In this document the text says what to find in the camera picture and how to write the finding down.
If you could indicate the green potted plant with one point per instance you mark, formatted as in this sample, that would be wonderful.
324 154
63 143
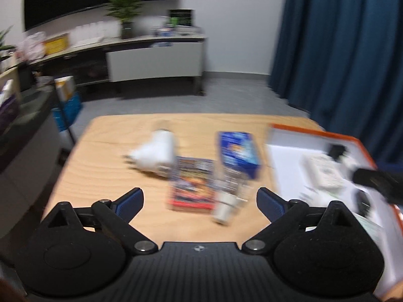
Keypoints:
124 9

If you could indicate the white travel plug adapter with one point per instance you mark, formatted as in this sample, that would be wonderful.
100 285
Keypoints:
154 154

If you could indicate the row of white boxes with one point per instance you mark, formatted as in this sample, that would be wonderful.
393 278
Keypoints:
94 33

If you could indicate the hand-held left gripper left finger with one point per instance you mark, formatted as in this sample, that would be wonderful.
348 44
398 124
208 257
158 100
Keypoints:
129 203

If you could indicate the dark blue curtain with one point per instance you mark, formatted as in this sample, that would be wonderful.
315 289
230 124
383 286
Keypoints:
340 53

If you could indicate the white yellow carton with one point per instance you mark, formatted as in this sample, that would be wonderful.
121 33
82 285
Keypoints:
64 88

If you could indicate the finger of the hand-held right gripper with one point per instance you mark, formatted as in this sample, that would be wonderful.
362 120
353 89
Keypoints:
377 181

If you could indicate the black power adapter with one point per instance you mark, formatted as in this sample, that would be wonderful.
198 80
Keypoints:
337 151

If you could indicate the blue cardboard box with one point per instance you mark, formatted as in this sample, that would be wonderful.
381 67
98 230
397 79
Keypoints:
237 151

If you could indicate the long white media cabinet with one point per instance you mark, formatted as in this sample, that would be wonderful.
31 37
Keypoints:
154 59

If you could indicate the dark side counter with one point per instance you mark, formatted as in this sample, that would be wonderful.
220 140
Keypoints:
28 151

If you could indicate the black green sign box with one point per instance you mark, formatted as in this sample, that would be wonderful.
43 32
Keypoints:
181 17

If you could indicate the blue storage box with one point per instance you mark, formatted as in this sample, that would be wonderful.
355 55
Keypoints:
67 113

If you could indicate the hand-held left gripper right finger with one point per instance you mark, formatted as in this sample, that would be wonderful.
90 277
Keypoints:
270 204

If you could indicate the red printed card box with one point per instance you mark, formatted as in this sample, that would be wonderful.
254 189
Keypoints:
192 182

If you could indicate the white plastic bag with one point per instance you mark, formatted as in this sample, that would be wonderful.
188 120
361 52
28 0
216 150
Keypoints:
31 47

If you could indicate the leafy plant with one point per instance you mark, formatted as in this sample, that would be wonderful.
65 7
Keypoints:
4 45

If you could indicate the orange white box lid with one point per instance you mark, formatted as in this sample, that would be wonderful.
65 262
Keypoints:
283 157

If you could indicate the white barcode box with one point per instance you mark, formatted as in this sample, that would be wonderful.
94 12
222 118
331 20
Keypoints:
324 171

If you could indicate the yellow box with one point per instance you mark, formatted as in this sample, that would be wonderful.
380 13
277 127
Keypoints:
56 44

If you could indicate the pile of small packets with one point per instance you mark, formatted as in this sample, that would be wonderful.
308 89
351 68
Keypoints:
173 31

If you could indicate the clear light bulb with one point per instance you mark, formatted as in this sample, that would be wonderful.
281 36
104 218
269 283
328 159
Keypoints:
225 209

